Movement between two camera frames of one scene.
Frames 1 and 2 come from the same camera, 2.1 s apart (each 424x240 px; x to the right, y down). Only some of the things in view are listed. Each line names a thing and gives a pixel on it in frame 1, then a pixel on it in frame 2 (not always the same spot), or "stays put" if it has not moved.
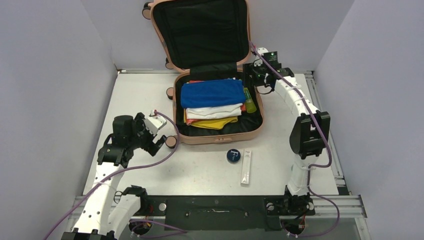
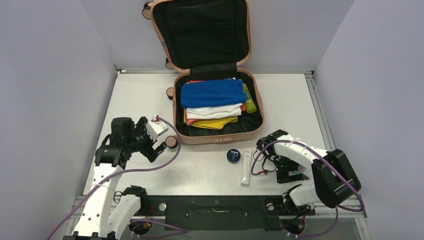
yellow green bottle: x=250 y=106 stays put
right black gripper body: x=257 y=73 to x=283 y=164
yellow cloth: x=212 y=123 stays put
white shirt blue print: x=214 y=111 stays put
